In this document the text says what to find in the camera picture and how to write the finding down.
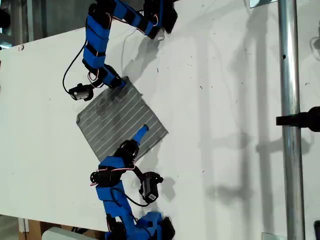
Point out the grey striped towel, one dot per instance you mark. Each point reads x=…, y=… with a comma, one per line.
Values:
x=125, y=112

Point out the white box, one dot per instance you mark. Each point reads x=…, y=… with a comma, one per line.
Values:
x=65, y=235

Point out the wooden table leg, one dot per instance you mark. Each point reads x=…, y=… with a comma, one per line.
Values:
x=31, y=230

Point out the black clamp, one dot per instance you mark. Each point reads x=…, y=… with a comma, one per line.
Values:
x=300, y=119

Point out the black camera stalk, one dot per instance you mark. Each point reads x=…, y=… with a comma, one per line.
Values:
x=140, y=173
x=96, y=86

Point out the black camera box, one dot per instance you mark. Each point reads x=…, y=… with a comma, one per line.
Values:
x=150, y=187
x=80, y=93

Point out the steel post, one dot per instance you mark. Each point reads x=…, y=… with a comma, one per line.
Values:
x=290, y=100

